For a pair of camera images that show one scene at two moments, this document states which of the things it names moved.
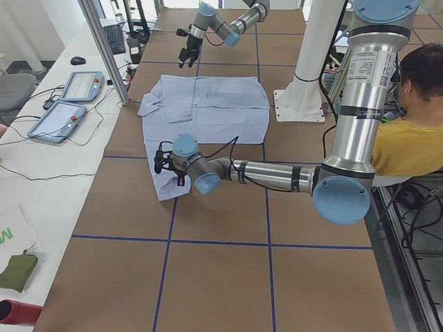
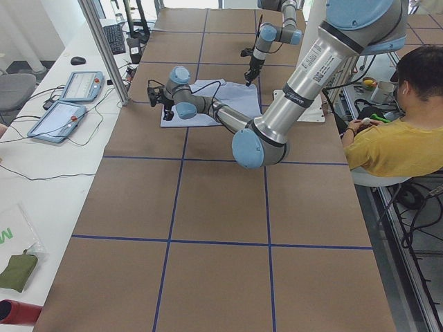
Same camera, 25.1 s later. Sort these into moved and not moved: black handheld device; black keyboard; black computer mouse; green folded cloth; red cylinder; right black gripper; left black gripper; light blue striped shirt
Moved: left black gripper; right black gripper; light blue striped shirt
Not moved: black keyboard; red cylinder; black computer mouse; black handheld device; green folded cloth
